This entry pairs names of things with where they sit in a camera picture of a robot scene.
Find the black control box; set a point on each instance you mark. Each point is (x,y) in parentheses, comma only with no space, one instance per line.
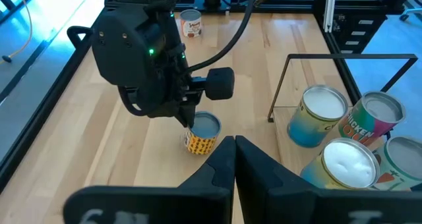
(343,36)

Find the pink green chicken soup can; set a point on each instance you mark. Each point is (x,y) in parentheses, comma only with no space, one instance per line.
(359,125)

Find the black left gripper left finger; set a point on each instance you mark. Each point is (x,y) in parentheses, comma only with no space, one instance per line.
(158,204)

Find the white vegetable picture can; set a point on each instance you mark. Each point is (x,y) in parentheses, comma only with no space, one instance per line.
(403,158)

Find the black metal table frame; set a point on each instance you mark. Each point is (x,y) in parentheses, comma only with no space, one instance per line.
(290,8)

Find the orange and black patterned can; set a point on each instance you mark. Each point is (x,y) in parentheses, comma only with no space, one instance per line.
(201,145)

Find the red and white Juicy can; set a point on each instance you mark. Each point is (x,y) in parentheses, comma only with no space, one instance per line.
(191,28)

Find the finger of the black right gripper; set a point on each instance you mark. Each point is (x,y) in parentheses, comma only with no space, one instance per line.
(189,121)

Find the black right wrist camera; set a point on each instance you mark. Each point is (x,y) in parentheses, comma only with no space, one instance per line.
(220,84)

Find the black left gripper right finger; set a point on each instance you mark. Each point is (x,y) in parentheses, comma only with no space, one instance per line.
(296,206)

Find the silver metal bracket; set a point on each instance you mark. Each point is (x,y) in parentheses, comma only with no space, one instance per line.
(330,10)

